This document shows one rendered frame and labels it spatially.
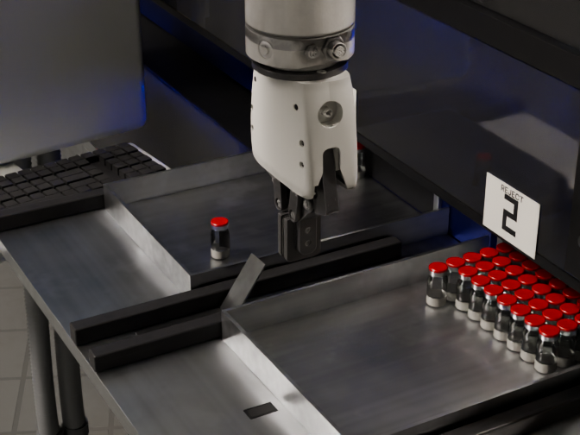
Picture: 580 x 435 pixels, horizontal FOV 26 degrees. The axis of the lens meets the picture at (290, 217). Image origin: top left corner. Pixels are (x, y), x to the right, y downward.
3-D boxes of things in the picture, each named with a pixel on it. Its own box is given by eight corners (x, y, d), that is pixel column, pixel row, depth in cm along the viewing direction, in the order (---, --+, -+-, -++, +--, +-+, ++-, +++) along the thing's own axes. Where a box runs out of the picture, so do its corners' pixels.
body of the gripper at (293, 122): (376, 58, 94) (372, 192, 100) (309, 20, 102) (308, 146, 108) (288, 75, 91) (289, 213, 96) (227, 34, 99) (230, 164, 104)
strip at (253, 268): (253, 299, 138) (253, 252, 135) (267, 312, 136) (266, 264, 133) (135, 333, 132) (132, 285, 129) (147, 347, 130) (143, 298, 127)
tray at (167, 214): (338, 154, 172) (338, 131, 170) (447, 233, 152) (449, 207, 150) (104, 209, 158) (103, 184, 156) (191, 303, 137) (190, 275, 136)
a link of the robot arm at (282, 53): (379, 28, 94) (377, 66, 95) (320, -3, 101) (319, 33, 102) (280, 47, 90) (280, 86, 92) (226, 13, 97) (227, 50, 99)
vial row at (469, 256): (471, 286, 140) (475, 249, 138) (578, 364, 126) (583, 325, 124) (456, 290, 139) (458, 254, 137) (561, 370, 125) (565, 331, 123)
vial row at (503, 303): (455, 290, 139) (457, 254, 137) (560, 370, 125) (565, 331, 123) (438, 295, 138) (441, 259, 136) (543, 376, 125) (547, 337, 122)
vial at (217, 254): (224, 249, 148) (223, 217, 146) (233, 257, 146) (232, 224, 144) (207, 254, 147) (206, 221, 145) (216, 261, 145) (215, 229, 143)
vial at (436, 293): (438, 295, 138) (440, 259, 136) (450, 305, 137) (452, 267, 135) (422, 300, 137) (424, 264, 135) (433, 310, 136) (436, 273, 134)
